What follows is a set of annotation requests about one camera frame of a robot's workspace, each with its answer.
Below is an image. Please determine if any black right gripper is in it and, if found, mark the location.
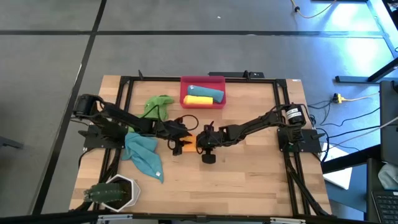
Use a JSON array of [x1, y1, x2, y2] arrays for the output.
[[197, 121, 225, 165]]

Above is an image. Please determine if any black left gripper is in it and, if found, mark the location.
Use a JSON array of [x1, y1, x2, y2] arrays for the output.
[[156, 119, 193, 156]]

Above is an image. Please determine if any orange microfiber towel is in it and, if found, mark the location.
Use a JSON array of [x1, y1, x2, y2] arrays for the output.
[[182, 134, 198, 153]]

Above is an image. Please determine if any teal microfiber towel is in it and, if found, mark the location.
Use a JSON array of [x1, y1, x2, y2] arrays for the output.
[[187, 85, 225, 104], [121, 132, 165, 184]]

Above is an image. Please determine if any yellow microfiber towel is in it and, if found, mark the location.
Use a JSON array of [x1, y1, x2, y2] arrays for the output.
[[182, 95, 214, 106]]

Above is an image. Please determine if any green microfiber towel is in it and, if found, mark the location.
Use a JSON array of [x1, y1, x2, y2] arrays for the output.
[[127, 95, 175, 133]]

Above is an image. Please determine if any pink translucent plastic basket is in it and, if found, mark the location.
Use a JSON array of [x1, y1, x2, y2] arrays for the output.
[[179, 75, 227, 110]]

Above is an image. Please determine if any white hexagonal plant pot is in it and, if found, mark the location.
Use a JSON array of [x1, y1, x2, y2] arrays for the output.
[[101, 174, 141, 213]]

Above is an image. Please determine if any black mounting bar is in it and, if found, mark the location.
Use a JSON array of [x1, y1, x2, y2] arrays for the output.
[[208, 71, 265, 79]]

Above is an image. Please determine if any green cactus plant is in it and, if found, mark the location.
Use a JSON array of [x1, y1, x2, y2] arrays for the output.
[[83, 182, 127, 205]]

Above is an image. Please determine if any white paper sheet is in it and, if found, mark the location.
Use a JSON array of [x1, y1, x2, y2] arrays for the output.
[[322, 142, 354, 190]]

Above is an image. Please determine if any yellow power plug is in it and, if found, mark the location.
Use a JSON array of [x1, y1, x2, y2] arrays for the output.
[[331, 92, 346, 105]]

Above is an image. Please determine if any black desk leg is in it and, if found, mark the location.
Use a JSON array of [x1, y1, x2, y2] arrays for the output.
[[335, 57, 398, 84]]

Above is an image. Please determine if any grey cloth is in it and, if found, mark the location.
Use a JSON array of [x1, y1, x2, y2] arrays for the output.
[[377, 163, 398, 190]]

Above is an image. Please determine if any black laptop keyboard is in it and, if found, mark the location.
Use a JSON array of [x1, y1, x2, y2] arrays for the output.
[[371, 189, 398, 224]]

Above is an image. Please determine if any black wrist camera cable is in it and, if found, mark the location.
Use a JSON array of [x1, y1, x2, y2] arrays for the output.
[[167, 114, 200, 150]]

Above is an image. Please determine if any black aluminium table frame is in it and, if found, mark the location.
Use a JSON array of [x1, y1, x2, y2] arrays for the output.
[[98, 70, 332, 217]]

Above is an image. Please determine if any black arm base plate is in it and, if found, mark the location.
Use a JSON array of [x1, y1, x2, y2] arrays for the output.
[[278, 128, 323, 154], [78, 124, 128, 150]]

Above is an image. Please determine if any black overhead rail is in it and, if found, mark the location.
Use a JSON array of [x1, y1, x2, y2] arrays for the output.
[[0, 211, 398, 224]]

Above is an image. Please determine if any beige power cable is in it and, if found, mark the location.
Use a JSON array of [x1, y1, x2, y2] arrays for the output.
[[341, 91, 380, 103]]

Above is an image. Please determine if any beige floor cable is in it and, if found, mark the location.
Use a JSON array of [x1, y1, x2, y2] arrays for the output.
[[290, 0, 337, 19]]

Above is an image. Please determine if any grey cable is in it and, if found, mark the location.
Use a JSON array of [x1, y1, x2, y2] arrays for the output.
[[325, 116, 398, 147]]

